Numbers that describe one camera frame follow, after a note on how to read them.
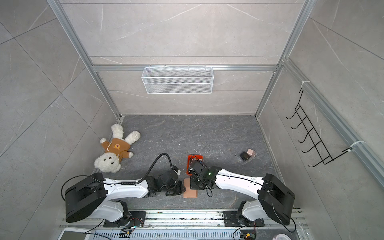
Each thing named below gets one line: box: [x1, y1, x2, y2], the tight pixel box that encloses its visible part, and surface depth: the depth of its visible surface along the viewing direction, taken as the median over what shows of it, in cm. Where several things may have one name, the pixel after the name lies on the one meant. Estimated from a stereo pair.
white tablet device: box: [57, 227, 91, 240], surface depth 67 cm
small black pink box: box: [239, 148, 257, 162], surface depth 97 cm
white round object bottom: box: [272, 233, 292, 240], surface depth 68 cm
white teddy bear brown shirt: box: [94, 123, 141, 174], surface depth 93 cm
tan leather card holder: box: [183, 178, 198, 199], surface depth 83 cm
